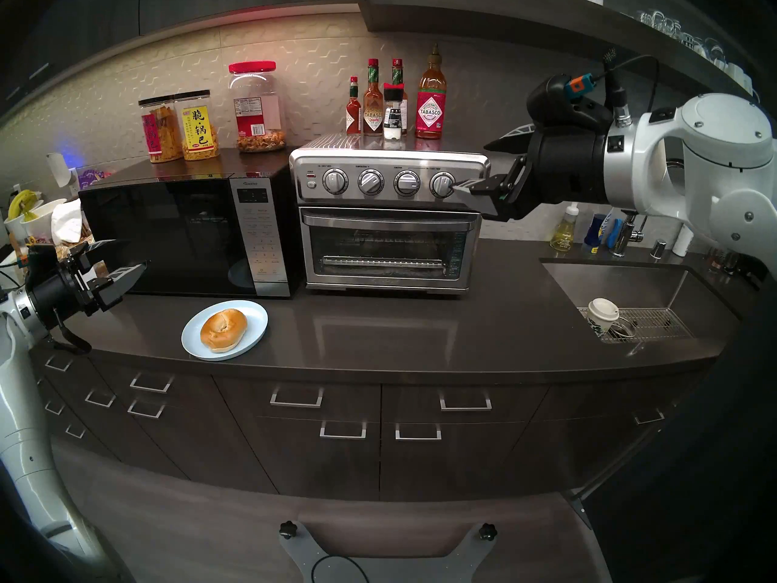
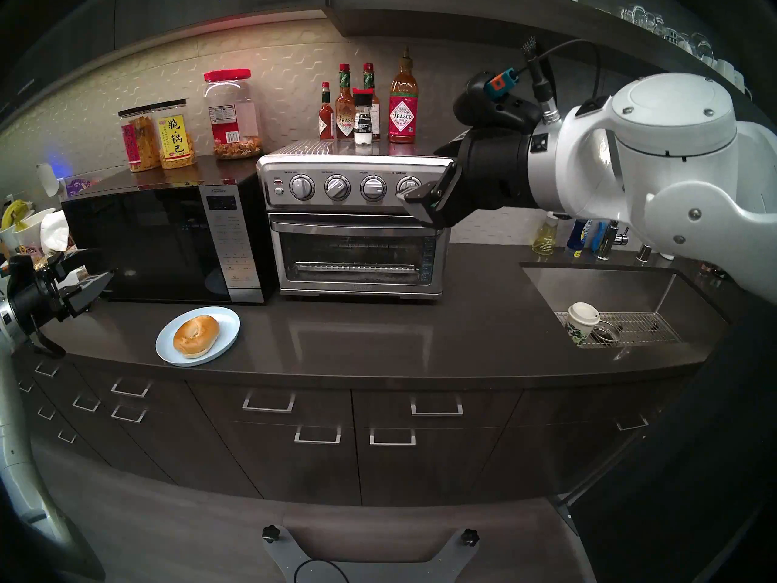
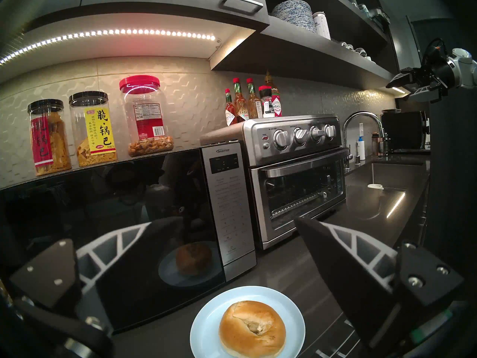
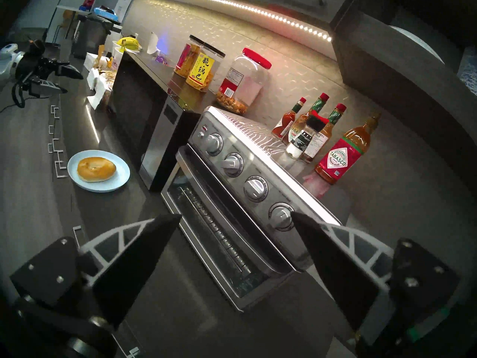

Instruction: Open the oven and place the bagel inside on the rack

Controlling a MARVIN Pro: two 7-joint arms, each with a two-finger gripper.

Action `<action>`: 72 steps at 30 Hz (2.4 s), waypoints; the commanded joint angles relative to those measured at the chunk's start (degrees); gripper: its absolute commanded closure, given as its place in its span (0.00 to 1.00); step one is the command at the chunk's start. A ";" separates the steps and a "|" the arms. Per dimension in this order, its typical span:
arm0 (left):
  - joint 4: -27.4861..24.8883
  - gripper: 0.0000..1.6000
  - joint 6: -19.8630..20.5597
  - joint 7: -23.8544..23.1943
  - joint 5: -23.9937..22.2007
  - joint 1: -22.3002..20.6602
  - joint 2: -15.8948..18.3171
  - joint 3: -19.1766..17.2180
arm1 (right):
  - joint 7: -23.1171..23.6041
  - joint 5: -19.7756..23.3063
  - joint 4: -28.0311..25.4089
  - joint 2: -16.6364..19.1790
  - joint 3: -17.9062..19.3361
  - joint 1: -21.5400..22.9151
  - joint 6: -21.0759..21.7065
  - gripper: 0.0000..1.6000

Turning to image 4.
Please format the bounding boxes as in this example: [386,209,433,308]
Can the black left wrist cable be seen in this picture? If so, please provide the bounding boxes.
[10,81,28,109]

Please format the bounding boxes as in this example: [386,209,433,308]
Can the large Tabasco sauce bottle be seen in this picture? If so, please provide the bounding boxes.
[315,113,381,185]

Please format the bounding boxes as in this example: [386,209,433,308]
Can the yellow label snack jar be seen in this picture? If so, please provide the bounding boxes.
[185,44,226,92]

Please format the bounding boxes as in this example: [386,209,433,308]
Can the red lid plastic snack jar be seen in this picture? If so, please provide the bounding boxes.
[215,48,272,115]

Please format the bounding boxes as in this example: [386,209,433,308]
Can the black cap salt shaker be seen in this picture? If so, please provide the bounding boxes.
[285,110,329,160]

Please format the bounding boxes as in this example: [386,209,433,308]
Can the small red hot sauce bottle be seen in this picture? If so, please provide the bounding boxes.
[271,97,307,139]

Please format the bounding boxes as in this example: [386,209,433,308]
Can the light blue plate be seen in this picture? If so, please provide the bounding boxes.
[67,150,131,193]

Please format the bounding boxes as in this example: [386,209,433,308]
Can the dark metal appliance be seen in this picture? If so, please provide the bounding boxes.
[73,20,112,59]

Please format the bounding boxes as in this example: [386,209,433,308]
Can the yellow bananas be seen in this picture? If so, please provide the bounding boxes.
[116,36,142,52]

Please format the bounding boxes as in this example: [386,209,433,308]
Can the LED light strip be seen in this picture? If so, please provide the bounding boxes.
[119,0,333,43]

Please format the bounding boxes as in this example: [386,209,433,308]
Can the flat blue box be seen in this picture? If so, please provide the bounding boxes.
[93,6,120,22]

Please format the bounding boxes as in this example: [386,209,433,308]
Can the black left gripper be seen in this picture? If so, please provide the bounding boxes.
[17,40,84,97]

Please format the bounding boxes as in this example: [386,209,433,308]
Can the glass oven door with handle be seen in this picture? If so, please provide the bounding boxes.
[161,145,298,312]

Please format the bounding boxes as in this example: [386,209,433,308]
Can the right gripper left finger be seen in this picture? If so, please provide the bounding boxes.
[10,214,183,329]

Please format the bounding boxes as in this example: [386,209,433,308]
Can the golden bagel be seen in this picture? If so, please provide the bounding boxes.
[77,157,117,183]

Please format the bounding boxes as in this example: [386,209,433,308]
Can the oven toast timer knob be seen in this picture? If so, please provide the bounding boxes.
[269,202,297,232]

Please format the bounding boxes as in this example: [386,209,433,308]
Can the red label snack jar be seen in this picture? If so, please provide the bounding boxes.
[173,35,203,78]

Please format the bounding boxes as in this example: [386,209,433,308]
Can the white paper napkin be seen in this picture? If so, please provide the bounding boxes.
[86,68,112,110]

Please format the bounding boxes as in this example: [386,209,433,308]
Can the stainless steel toaster oven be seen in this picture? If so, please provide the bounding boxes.
[161,106,341,312]

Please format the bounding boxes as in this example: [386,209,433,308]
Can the black microwave oven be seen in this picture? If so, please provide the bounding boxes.
[108,51,203,193]

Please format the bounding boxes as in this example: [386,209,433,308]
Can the oven function knob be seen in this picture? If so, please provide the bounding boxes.
[244,176,269,203]

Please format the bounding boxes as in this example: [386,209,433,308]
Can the oven temperature knob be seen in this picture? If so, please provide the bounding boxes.
[222,153,244,178]

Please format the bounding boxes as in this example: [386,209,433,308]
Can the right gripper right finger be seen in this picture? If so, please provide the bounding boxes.
[291,212,459,345]

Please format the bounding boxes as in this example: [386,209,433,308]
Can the dark wall shelf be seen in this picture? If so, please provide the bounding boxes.
[330,0,477,201]

